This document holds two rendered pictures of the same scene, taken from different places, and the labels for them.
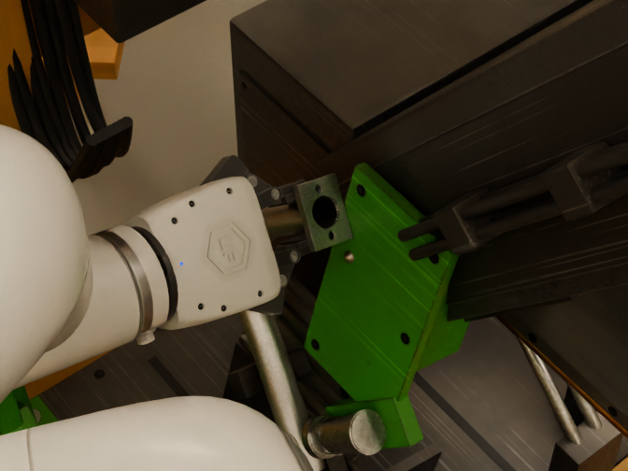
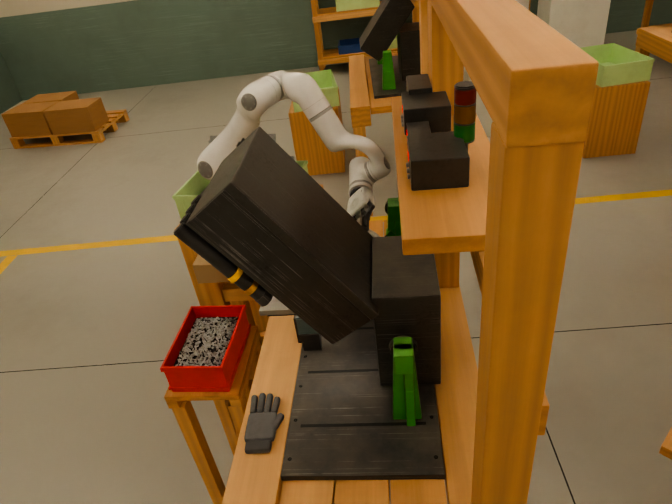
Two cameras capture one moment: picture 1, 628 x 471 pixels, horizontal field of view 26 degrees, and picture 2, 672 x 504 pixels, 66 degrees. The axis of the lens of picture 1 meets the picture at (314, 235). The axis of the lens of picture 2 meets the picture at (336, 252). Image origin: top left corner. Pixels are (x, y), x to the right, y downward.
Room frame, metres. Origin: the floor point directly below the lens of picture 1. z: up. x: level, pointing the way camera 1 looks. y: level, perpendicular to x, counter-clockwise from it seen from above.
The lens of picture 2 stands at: (1.70, -1.06, 2.11)
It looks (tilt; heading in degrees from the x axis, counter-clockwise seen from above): 34 degrees down; 136
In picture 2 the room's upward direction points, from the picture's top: 8 degrees counter-clockwise
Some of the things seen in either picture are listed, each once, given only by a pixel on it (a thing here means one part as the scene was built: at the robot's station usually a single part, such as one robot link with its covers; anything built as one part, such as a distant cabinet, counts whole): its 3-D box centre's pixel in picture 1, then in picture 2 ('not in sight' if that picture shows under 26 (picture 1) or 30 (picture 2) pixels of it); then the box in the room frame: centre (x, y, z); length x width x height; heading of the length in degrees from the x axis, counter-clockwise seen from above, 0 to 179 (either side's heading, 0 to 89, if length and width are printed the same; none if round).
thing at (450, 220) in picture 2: not in sight; (442, 152); (0.99, 0.07, 1.52); 0.90 x 0.25 x 0.04; 128
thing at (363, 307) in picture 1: (405, 283); not in sight; (0.69, -0.08, 1.17); 0.13 x 0.12 x 0.20; 128
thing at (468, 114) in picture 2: not in sight; (464, 112); (1.10, 0.00, 1.67); 0.05 x 0.05 x 0.05
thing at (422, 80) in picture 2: not in sight; (418, 92); (0.78, 0.27, 1.59); 0.15 x 0.07 x 0.07; 128
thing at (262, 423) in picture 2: not in sight; (265, 421); (0.81, -0.57, 0.91); 0.20 x 0.11 x 0.03; 131
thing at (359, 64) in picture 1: (406, 132); (405, 308); (0.96, -0.09, 1.07); 0.30 x 0.18 x 0.34; 128
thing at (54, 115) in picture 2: not in sight; (67, 117); (-5.40, 1.32, 0.22); 1.20 x 0.81 x 0.44; 36
